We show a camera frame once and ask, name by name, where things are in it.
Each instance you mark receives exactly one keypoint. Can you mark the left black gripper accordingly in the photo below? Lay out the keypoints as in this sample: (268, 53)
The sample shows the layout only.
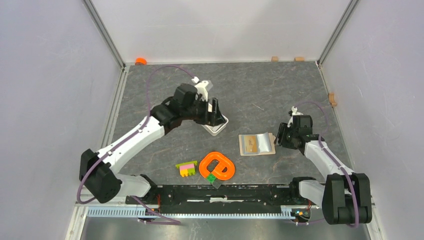
(208, 118)

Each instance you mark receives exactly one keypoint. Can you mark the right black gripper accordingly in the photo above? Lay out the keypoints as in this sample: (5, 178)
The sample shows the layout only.
(283, 129)

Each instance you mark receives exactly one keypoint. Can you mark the white rectangular tray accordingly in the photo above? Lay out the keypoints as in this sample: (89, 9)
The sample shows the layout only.
(215, 130)

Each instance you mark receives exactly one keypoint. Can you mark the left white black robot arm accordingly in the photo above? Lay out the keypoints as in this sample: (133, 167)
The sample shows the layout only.
(99, 173)

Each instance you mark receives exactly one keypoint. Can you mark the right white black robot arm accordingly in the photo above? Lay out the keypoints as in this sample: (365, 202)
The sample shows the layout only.
(345, 197)

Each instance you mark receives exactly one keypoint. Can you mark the orange curved toy track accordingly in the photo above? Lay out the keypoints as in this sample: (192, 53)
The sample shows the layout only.
(224, 169)

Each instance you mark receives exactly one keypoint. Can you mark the green pink yellow brick stack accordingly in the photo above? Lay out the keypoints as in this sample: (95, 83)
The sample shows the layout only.
(187, 169)

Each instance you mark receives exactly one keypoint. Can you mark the green toy brick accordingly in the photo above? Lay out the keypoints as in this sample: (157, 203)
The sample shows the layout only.
(211, 178)

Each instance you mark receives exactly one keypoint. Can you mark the grey toy baseplate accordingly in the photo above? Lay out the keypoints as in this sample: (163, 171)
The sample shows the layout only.
(217, 183)

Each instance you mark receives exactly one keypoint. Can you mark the curved wooden piece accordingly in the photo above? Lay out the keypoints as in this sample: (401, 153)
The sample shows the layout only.
(332, 99)

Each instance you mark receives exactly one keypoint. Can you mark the small wooden block right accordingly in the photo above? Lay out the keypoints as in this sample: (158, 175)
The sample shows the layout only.
(299, 59)

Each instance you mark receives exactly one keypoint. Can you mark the orange round cap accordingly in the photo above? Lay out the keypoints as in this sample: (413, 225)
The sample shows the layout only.
(140, 61)

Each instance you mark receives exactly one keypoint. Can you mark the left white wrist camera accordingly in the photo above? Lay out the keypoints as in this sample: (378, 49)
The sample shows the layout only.
(203, 87)

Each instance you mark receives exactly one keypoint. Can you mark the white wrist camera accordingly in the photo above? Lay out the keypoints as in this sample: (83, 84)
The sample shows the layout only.
(203, 87)
(293, 112)

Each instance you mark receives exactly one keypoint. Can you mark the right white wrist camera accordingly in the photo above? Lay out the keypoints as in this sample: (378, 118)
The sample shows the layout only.
(293, 112)

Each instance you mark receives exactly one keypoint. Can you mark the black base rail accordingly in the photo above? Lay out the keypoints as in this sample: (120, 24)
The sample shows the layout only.
(227, 199)

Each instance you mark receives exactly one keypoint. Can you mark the white slotted cable duct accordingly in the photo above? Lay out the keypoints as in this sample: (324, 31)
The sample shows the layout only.
(141, 213)

